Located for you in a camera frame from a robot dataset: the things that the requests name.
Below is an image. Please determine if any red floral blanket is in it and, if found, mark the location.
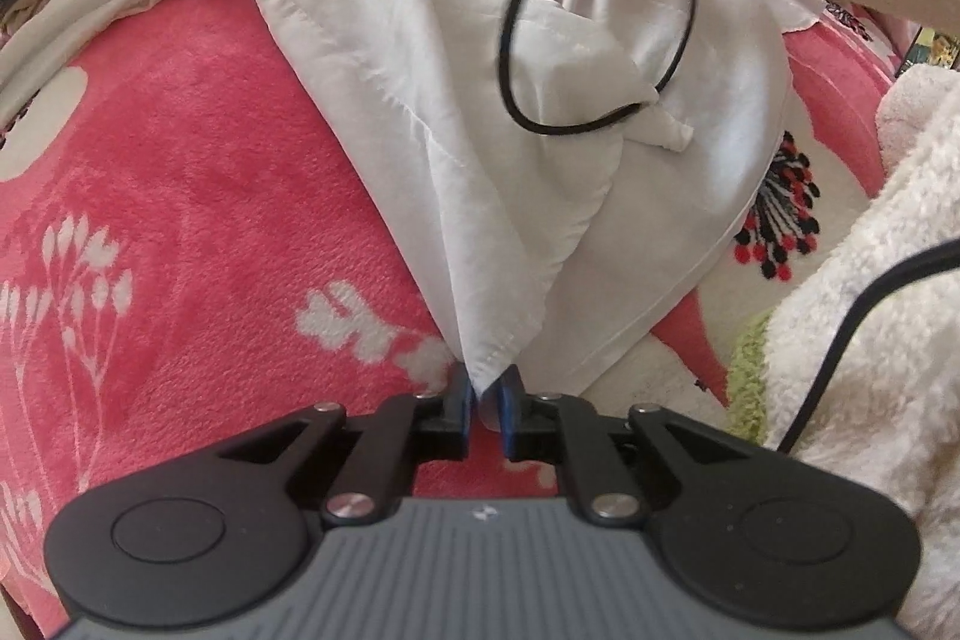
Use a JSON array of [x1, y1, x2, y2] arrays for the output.
[[0, 0, 931, 618]]

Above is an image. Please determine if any cream fleece jacket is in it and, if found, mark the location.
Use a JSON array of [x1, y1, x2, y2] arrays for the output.
[[724, 66, 960, 640]]

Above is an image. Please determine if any white button shirt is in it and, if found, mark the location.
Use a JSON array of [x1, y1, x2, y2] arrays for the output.
[[0, 0, 822, 395]]

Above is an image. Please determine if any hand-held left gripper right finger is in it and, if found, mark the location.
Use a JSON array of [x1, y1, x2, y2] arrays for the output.
[[496, 364, 762, 525]]

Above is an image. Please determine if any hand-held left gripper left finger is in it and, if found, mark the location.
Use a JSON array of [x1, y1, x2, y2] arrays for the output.
[[217, 362, 477, 525]]

